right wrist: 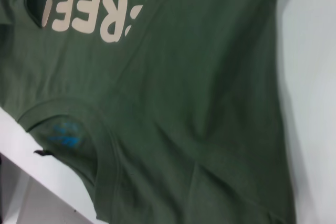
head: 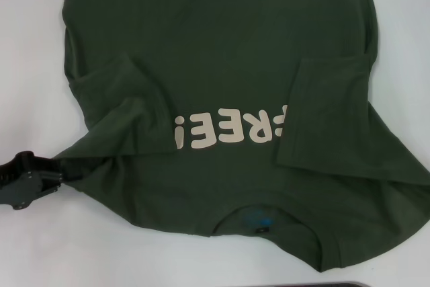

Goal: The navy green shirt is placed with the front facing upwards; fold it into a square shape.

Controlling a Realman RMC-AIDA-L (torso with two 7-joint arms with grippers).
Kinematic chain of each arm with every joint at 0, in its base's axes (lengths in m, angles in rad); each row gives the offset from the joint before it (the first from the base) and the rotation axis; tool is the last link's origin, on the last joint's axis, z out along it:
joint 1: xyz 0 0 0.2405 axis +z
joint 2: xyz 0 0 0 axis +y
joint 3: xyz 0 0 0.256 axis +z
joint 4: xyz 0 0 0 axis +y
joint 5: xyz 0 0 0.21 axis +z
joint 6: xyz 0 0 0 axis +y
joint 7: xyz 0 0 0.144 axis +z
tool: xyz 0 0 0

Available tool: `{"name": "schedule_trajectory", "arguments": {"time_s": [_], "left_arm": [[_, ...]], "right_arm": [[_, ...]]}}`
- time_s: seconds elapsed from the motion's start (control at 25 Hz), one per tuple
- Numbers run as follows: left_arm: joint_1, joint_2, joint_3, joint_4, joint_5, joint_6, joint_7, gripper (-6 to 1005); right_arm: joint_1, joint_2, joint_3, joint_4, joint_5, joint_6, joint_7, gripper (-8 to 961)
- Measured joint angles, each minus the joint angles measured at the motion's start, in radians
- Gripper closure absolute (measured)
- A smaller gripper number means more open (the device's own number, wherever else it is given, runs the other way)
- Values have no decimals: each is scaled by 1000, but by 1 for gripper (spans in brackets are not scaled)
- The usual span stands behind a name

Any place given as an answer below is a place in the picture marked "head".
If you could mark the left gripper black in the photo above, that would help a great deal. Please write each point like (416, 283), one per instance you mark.
(20, 183)

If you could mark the dark green printed t-shirt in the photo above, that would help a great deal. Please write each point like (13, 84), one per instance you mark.
(218, 48)

